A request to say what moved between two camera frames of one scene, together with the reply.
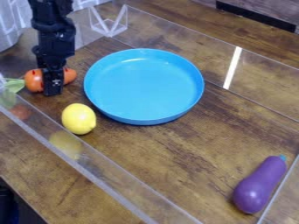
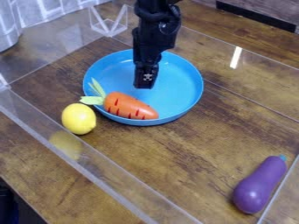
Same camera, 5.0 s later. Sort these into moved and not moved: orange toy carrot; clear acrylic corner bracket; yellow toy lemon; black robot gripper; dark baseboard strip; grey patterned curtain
Moved: black robot gripper; orange toy carrot
Not moved: dark baseboard strip; yellow toy lemon; grey patterned curtain; clear acrylic corner bracket
